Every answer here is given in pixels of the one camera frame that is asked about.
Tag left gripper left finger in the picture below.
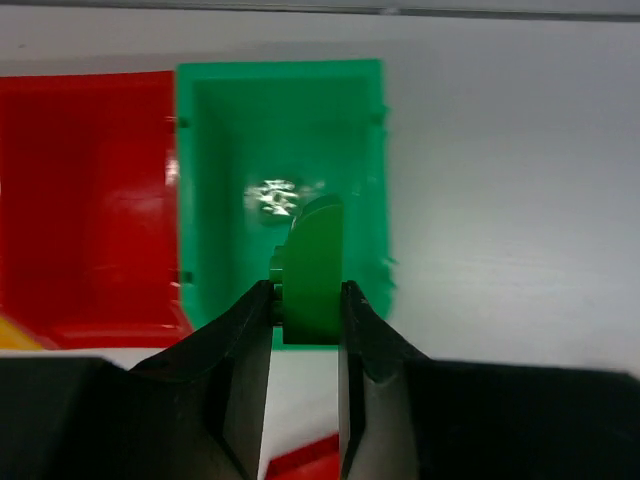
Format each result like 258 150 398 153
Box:
94 281 272 479

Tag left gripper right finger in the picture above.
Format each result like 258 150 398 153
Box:
337 279 501 480

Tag red hollow lego brick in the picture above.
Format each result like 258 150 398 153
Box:
264 433 340 480

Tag green curved lego brick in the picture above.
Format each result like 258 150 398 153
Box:
269 195 344 347

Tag yellow plastic bin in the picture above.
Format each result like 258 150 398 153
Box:
0 315 58 351

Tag red plastic bin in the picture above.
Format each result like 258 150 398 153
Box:
1 71 192 349

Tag green plastic bin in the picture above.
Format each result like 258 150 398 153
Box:
175 59 393 328

